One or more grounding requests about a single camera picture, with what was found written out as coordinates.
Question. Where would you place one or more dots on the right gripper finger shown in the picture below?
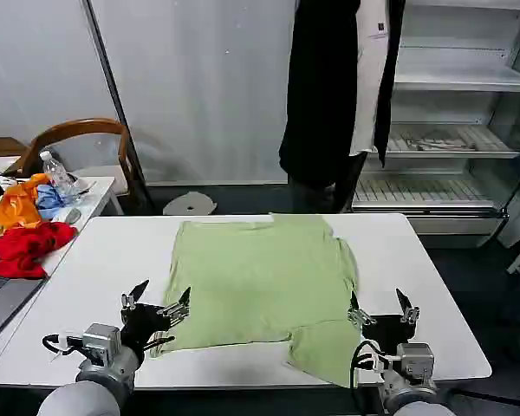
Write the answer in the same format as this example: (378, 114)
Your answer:
(408, 311)
(357, 315)

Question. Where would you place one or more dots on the white side table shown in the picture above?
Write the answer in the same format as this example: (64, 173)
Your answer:
(97, 190)

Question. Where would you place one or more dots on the grey laptop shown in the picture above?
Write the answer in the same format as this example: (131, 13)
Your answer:
(0, 294)

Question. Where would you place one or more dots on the white round floor disc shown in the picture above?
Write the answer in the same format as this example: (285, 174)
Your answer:
(190, 203)

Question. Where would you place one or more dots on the glass display fridge with shelves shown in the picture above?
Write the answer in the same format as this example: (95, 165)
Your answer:
(450, 130)

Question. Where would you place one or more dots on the clear plastic water bottle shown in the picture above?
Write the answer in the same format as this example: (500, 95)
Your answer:
(57, 171)

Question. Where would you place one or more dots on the orange cloth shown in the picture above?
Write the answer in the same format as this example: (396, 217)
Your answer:
(19, 208)

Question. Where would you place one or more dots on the dark slanted frame bar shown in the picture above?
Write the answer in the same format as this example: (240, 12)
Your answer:
(112, 86)

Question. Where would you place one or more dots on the light green shirt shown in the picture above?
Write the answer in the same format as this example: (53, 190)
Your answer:
(260, 277)

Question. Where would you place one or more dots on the person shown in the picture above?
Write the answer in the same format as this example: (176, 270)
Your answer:
(320, 86)

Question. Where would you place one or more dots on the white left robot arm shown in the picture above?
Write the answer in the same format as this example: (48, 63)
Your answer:
(91, 390)

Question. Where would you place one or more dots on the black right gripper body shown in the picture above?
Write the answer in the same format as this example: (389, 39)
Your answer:
(390, 331)

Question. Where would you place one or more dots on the light blue cloth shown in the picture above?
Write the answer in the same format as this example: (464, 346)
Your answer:
(50, 201)

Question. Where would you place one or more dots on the red cloth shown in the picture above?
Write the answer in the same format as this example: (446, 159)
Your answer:
(26, 249)

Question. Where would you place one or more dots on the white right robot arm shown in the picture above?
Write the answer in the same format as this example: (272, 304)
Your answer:
(411, 381)

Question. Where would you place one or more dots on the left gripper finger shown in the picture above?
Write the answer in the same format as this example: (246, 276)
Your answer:
(134, 294)
(177, 307)

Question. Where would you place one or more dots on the brown wooden chair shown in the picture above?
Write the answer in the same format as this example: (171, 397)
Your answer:
(78, 129)

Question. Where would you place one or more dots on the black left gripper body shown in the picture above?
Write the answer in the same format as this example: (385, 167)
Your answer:
(143, 323)

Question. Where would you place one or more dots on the brown wooden desk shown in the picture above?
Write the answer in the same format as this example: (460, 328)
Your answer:
(4, 145)

